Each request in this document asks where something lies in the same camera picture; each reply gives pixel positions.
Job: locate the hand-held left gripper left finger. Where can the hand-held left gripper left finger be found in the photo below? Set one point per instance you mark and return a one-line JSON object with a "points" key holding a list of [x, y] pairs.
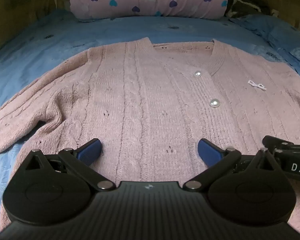
{"points": [[93, 149]]}

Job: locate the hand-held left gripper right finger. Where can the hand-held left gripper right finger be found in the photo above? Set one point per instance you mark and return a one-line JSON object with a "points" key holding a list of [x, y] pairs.
{"points": [[209, 152]]}

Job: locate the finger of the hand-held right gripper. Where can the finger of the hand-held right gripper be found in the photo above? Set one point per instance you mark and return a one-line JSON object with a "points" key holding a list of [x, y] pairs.
{"points": [[275, 142]]}

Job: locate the pink knitted cardigan sweater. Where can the pink knitted cardigan sweater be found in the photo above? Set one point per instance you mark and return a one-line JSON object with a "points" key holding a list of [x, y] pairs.
{"points": [[152, 100]]}

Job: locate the blue dandelion-print pillow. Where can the blue dandelion-print pillow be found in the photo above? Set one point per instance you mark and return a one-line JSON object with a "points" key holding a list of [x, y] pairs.
{"points": [[277, 32]]}

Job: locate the blue dandelion-print bed sheet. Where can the blue dandelion-print bed sheet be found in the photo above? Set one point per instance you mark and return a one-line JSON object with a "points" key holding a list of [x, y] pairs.
{"points": [[65, 37]]}

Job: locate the dark crumpled cloth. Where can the dark crumpled cloth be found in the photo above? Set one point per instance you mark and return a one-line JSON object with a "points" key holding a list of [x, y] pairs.
{"points": [[247, 5]]}

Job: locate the pink heart-print quilt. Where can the pink heart-print quilt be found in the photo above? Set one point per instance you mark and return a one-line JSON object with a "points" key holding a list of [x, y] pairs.
{"points": [[150, 0]]}

